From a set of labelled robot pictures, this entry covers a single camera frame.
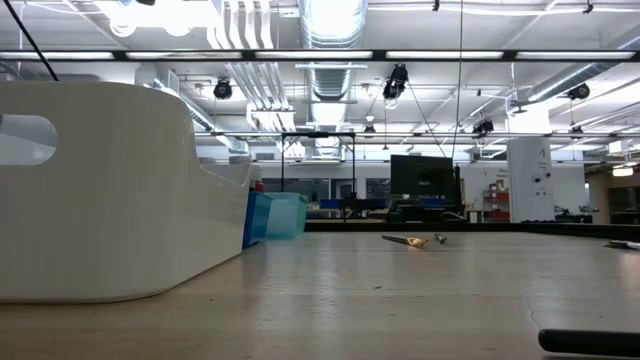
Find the teal translucent plastic bin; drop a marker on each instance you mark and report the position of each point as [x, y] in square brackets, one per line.
[287, 220]

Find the black equipment under monitor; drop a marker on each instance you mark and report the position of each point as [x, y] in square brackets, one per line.
[415, 210]

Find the round silver ceiling duct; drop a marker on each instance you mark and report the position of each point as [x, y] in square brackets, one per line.
[332, 92]

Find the large black monitor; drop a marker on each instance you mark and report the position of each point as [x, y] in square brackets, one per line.
[420, 175]

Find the grey tool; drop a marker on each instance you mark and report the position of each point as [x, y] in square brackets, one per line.
[625, 244]

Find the white building pillar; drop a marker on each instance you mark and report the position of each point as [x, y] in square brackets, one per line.
[530, 185]

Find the glowing wall light fixture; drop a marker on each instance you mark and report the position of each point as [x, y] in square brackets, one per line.
[622, 171]

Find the diagonal silver ceiling duct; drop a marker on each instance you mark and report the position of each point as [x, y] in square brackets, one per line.
[555, 87]

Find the black overhead light bar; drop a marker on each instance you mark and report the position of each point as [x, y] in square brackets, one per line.
[379, 55]

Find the black table rim frame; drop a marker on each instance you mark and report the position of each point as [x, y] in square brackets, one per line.
[575, 230]

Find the red storage shelf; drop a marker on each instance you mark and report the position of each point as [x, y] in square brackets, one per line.
[497, 196]

